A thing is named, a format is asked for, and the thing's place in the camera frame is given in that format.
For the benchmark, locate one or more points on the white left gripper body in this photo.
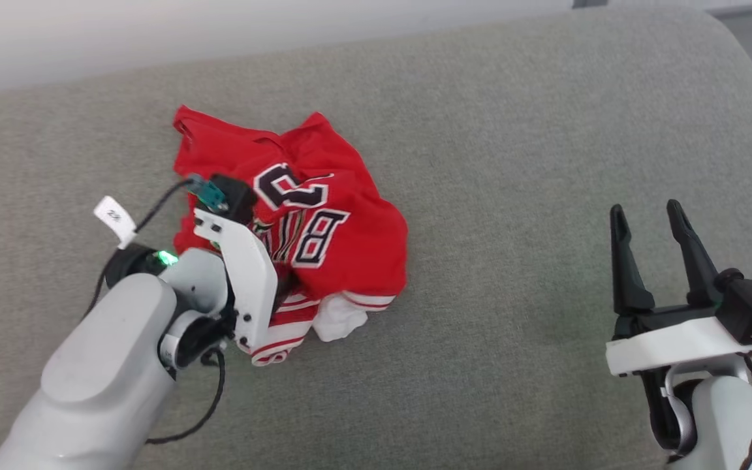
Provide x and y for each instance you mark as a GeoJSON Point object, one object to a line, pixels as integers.
{"type": "Point", "coordinates": [253, 281]}

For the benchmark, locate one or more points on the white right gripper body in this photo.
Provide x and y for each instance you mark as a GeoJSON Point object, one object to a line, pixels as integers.
{"type": "Point", "coordinates": [670, 346]}

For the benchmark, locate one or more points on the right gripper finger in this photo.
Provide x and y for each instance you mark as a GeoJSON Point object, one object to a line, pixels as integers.
{"type": "Point", "coordinates": [696, 261]}
{"type": "Point", "coordinates": [627, 274]}

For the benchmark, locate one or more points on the red Bulls 23 jersey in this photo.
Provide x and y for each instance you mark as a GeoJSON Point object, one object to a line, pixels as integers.
{"type": "Point", "coordinates": [363, 241]}

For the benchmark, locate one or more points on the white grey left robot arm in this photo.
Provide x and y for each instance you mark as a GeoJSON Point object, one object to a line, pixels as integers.
{"type": "Point", "coordinates": [108, 365]}

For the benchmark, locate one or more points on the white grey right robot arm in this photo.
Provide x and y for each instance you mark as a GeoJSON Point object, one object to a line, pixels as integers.
{"type": "Point", "coordinates": [722, 424]}

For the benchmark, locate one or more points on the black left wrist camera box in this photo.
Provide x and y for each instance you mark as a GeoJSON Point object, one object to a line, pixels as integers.
{"type": "Point", "coordinates": [235, 196]}

